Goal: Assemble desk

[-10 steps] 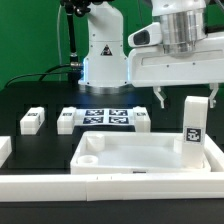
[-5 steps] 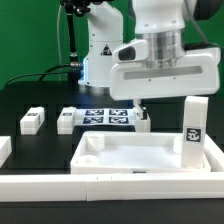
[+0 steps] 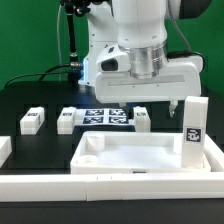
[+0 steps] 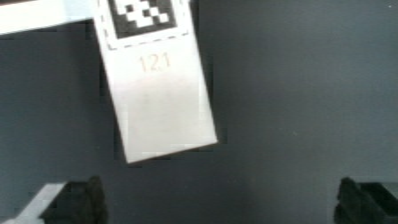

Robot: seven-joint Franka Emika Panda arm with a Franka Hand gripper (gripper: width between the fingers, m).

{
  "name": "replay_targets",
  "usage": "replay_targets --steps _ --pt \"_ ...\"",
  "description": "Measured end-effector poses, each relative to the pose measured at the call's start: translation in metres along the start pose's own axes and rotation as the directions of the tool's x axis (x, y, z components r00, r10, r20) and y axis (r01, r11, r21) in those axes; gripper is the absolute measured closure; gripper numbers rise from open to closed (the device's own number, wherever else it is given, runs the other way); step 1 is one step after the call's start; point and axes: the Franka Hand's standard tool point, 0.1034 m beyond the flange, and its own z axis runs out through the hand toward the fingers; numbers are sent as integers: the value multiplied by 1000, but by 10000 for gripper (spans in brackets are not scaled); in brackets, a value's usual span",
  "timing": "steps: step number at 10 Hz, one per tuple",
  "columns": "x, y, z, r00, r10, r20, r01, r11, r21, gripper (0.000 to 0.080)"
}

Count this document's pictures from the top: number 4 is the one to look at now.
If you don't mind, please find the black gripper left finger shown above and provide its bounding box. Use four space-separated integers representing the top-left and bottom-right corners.
39 176 109 224

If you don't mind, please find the white desk tabletop panel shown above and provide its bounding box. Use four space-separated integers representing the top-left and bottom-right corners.
0 0 93 35

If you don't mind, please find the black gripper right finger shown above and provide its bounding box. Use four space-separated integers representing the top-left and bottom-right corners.
334 177 398 224

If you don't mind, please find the white desk leg tagged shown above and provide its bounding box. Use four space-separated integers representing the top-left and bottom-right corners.
91 0 217 163

